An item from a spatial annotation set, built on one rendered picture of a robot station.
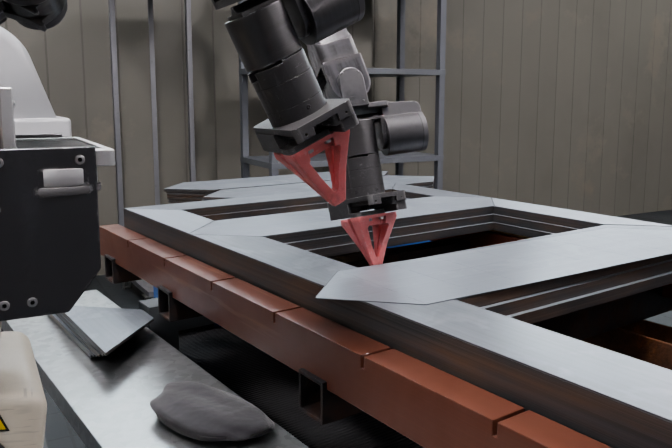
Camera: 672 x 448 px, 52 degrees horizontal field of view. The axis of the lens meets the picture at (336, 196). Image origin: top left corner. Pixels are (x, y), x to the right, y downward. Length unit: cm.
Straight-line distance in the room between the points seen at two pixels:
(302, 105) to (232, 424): 42
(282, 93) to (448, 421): 33
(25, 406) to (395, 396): 36
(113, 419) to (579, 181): 581
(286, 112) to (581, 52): 586
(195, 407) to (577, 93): 573
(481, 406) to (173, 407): 43
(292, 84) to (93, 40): 383
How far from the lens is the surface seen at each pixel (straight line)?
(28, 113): 351
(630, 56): 691
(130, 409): 100
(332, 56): 97
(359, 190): 94
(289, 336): 86
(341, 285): 85
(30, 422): 78
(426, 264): 97
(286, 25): 64
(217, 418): 89
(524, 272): 95
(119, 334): 117
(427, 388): 67
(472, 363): 68
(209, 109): 459
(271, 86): 64
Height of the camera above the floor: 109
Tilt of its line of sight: 8 degrees down
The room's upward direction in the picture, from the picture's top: straight up
